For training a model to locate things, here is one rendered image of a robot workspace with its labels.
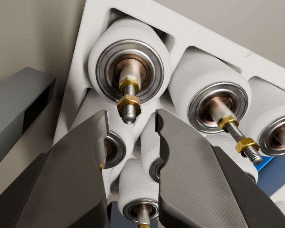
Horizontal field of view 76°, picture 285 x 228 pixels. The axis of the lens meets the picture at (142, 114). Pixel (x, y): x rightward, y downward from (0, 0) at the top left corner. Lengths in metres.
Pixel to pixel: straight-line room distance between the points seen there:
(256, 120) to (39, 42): 0.46
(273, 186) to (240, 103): 0.38
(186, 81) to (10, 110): 0.29
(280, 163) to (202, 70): 0.41
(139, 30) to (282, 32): 0.42
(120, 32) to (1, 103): 0.26
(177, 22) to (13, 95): 0.31
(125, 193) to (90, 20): 0.29
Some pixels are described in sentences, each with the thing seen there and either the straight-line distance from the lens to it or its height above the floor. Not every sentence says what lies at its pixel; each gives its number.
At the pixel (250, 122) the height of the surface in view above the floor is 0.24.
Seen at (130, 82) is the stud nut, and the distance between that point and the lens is 0.17.
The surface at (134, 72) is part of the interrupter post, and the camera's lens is 0.19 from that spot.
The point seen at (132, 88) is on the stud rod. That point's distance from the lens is 0.16.
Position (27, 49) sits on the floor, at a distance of 0.52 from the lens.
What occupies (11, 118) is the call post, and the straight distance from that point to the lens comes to 0.36.
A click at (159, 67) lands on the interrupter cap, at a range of 0.20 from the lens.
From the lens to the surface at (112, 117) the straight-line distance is 0.25.
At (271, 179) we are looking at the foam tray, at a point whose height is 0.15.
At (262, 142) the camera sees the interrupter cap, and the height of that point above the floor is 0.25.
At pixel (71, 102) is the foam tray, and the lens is 0.32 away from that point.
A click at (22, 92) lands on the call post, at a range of 0.42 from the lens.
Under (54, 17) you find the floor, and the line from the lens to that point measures 0.48.
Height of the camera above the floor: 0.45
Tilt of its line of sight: 58 degrees down
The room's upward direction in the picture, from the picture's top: 175 degrees clockwise
